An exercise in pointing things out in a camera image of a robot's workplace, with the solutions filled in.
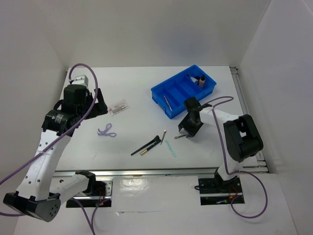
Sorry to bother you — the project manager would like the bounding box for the silver small tool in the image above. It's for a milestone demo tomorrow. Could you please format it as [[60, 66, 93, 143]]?
[[160, 130, 167, 145]]

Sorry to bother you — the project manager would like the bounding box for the purple eyelash curler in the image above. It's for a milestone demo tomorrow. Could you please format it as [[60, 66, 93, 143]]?
[[97, 123, 117, 138]]

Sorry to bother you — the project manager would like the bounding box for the green gold mascara pencil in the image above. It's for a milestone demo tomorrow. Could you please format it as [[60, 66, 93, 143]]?
[[140, 140, 161, 156]]

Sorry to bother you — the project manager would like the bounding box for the teal plastic applicator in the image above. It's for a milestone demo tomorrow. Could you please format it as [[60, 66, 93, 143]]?
[[164, 140, 176, 157]]

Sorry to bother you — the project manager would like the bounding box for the red lip gloss tube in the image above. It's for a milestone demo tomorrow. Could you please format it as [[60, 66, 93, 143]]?
[[163, 95, 173, 112]]

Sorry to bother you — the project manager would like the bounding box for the beige foundation bottle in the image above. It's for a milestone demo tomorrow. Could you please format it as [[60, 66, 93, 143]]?
[[198, 74, 206, 89]]

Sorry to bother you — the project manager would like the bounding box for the clear tube black cap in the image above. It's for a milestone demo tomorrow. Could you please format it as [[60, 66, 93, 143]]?
[[187, 74, 201, 86]]

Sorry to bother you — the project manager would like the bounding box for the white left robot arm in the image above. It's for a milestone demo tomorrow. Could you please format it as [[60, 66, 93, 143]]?
[[3, 85, 108, 222]]

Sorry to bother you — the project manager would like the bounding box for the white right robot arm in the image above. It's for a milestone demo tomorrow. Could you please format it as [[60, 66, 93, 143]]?
[[178, 96, 264, 192]]

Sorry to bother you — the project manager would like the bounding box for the black makeup brush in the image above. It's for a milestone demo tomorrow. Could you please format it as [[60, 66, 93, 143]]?
[[131, 135, 160, 156]]

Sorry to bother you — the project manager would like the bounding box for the clear false eyelash case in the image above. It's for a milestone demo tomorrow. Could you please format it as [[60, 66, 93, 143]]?
[[108, 99, 130, 116]]

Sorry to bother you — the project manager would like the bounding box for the blue compartment tray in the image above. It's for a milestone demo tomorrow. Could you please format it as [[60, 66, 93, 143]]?
[[151, 65, 217, 119]]

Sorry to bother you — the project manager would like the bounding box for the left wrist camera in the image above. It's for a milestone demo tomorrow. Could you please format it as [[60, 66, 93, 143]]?
[[69, 75, 89, 87]]

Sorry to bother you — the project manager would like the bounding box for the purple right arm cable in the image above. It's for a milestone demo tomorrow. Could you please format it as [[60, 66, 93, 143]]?
[[202, 96, 268, 218]]

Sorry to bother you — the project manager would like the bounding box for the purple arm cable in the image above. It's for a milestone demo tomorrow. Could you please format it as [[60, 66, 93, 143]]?
[[0, 63, 108, 235], [202, 96, 268, 218]]

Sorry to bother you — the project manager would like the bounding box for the aluminium side rail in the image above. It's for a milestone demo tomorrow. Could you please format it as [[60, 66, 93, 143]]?
[[229, 66, 268, 173]]

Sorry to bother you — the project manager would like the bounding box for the aluminium front rail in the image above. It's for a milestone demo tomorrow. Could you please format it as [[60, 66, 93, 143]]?
[[53, 166, 268, 178]]

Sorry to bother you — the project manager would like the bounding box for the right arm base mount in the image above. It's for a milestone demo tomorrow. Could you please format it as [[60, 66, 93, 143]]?
[[194, 177, 245, 206]]

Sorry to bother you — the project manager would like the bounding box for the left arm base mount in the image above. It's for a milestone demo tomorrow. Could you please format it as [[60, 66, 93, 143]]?
[[73, 178, 113, 208]]

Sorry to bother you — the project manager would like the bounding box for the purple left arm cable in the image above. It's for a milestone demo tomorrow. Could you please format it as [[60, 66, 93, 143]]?
[[0, 63, 108, 235]]

